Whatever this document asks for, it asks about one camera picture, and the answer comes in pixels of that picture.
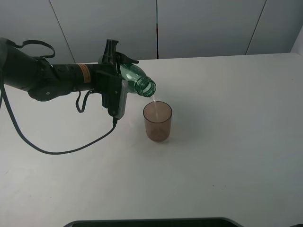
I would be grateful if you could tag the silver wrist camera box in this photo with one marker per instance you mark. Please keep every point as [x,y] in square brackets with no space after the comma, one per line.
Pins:
[122,99]

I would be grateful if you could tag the green transparent plastic bottle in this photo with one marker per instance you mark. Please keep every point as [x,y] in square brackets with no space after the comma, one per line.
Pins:
[138,82]

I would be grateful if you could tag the pink translucent plastic cup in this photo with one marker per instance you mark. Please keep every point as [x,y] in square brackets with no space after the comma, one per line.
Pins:
[157,119]

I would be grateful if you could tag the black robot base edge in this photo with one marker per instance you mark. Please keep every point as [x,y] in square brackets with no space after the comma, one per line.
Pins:
[169,222]

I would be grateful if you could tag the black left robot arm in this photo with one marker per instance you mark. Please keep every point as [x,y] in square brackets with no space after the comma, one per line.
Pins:
[45,81]

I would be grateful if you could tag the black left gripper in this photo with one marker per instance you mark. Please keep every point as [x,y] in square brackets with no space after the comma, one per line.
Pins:
[107,79]

